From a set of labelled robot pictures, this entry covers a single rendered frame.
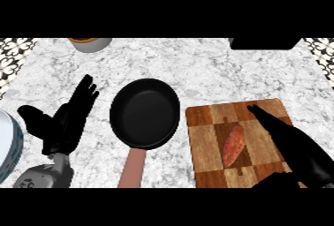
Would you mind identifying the white plate with blue rim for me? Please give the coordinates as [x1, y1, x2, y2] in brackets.
[0, 109, 25, 185]

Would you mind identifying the black appliance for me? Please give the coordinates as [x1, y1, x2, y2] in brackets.
[228, 37, 303, 50]

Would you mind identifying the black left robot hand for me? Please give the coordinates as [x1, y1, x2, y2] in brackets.
[16, 73, 101, 156]

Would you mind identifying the orange sweet potato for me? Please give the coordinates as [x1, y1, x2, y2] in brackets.
[220, 124, 247, 169]

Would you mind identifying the wooden checkered cutting board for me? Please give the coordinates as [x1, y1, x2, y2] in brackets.
[183, 98, 307, 189]

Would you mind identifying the grey cup with brown contents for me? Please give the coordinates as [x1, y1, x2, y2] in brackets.
[67, 37, 114, 54]

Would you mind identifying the black pan with pink handle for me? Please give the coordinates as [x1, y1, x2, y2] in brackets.
[108, 78, 182, 189]

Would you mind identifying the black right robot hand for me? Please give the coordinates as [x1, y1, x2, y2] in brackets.
[247, 103, 334, 189]

